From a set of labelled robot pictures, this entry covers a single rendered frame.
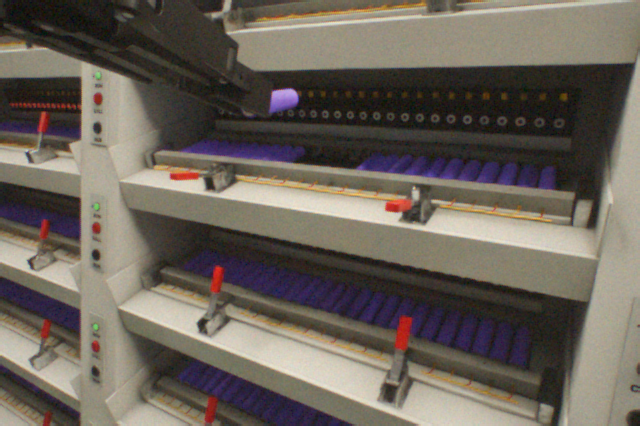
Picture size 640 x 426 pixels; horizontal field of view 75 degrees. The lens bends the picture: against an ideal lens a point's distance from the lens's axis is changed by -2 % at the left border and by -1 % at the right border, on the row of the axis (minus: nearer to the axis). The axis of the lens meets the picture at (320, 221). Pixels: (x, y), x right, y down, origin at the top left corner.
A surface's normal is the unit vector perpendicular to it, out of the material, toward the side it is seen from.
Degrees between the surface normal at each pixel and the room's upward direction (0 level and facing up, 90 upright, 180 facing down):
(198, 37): 92
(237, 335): 22
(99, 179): 90
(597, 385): 90
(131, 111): 90
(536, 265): 112
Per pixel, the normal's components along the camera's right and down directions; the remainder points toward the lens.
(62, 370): -0.10, -0.88
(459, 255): -0.48, 0.45
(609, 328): -0.49, 0.09
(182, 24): 0.93, 0.16
